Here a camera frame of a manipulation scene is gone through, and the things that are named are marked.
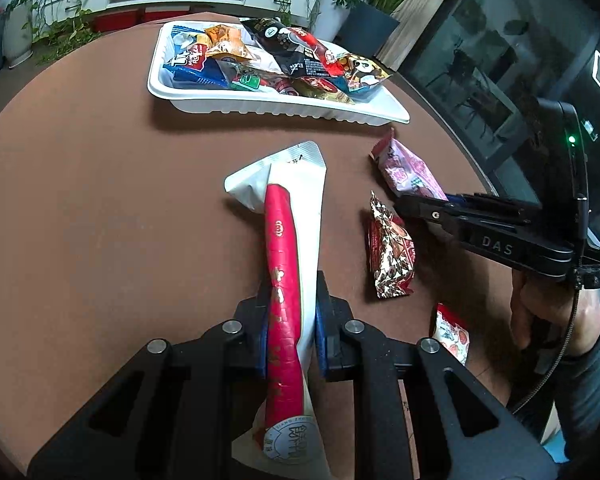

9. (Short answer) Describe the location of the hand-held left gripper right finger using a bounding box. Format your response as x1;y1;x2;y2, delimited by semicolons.
314;270;558;480

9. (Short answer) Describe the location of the small red white snack packet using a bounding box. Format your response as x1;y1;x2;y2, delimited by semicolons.
431;304;469;367

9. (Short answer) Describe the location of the red chocolate ball packet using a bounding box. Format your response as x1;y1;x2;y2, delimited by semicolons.
305;29;352;77

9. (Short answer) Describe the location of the blue snack packet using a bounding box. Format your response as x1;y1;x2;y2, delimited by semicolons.
162;34;229;89

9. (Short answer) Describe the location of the person's right hand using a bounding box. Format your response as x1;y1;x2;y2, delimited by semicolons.
510;271;600;359

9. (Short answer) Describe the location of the green snack packet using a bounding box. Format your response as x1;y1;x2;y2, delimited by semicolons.
230;72;262;92

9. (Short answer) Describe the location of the plain white snack packet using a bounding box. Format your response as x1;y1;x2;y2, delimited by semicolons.
219;44;283;77

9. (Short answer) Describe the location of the white plastic tray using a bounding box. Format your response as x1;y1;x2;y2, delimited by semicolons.
147;20;411;125

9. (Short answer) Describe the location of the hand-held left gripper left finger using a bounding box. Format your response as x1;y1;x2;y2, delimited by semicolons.
27;279;271;480

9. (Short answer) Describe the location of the black cable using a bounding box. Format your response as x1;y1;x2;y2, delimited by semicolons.
509;195;592;415

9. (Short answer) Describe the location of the gold red snack packet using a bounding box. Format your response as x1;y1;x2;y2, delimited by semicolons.
294;77;356;106

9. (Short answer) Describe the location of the cartoon print snack packet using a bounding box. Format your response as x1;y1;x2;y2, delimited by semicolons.
337;52;392;97

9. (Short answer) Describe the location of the person's right forearm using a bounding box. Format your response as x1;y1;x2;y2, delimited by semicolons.
510;305;600;461

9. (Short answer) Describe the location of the trailing vine plant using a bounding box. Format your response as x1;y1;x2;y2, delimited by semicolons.
32;0;101;60

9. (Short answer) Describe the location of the orange snack packet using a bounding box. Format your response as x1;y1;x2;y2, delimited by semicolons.
204;25;247;59

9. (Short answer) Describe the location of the pink snack packet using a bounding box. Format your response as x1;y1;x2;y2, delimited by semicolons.
370;127;449;202

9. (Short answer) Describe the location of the black snack packet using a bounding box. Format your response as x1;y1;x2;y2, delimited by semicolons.
241;17;322;79

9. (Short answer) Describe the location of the long red white snack packet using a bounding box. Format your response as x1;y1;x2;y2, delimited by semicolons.
224;141;333;480

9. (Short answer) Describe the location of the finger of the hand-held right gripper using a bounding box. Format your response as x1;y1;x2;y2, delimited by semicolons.
447;191;541;220
395;195;576;276

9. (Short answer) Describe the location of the large plant in dark pot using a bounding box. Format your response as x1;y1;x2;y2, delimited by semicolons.
330;0;470;62

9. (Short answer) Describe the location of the red silver patterned snack packet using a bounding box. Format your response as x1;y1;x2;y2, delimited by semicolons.
368;191;416;299

